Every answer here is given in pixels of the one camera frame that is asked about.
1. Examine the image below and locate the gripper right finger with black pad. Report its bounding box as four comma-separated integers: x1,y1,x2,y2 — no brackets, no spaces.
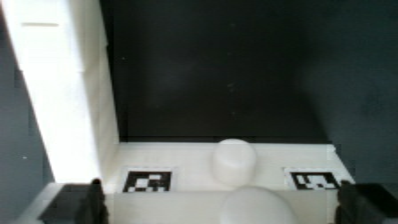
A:
335,181,398,224

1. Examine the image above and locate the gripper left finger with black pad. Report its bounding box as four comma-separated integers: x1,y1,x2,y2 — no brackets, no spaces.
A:
40,179,109,224

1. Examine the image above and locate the white front drawer box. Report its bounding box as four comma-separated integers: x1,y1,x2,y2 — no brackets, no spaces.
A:
106,139,354,193

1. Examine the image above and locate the white drawer box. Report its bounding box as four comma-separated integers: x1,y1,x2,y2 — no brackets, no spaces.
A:
106,139,354,193
109,187,338,224

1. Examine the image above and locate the white front fence rail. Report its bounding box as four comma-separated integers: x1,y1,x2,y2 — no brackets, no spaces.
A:
0,0,118,183

